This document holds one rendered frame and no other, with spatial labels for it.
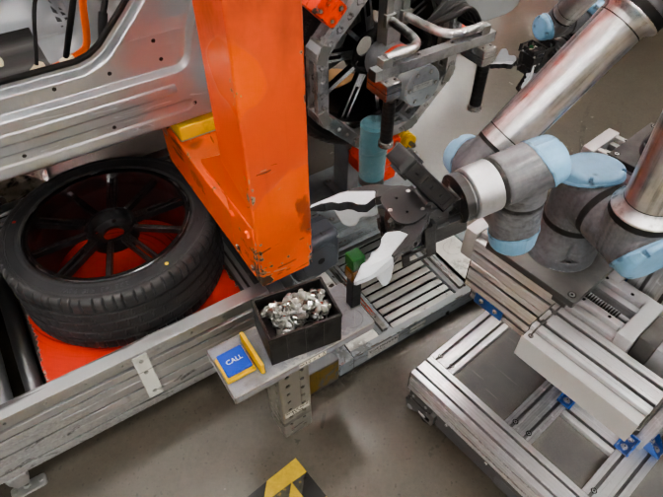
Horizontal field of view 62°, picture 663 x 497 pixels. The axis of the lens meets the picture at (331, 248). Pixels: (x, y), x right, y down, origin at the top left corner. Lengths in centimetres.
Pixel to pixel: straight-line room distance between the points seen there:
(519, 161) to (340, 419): 128
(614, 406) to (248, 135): 90
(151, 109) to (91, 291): 54
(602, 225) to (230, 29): 75
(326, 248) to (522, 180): 112
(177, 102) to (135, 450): 108
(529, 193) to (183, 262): 111
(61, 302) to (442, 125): 210
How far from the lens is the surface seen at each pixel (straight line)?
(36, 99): 164
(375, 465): 184
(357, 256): 141
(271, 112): 120
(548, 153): 81
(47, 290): 172
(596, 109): 345
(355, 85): 188
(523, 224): 86
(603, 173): 115
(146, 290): 164
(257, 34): 111
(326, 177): 231
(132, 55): 165
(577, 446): 176
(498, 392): 177
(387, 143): 159
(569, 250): 124
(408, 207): 73
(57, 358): 187
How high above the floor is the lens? 170
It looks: 47 degrees down
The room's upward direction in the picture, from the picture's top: straight up
